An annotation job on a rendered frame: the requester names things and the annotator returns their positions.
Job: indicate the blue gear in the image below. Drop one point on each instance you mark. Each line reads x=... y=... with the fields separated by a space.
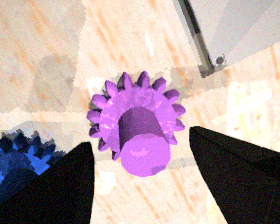
x=21 y=162

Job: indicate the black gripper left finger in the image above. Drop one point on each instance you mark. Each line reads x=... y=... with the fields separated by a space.
x=63 y=194

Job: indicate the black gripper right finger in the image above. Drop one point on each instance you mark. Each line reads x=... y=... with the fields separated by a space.
x=243 y=178

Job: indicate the purple gear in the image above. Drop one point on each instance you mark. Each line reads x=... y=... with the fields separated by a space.
x=136 y=121

